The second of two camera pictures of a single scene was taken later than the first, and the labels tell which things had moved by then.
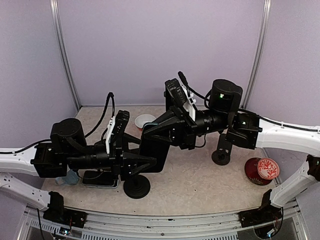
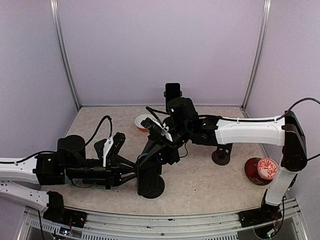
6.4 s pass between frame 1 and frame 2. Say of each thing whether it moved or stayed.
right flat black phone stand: stayed
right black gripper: moved
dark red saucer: stayed
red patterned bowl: stayed
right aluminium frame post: stayed
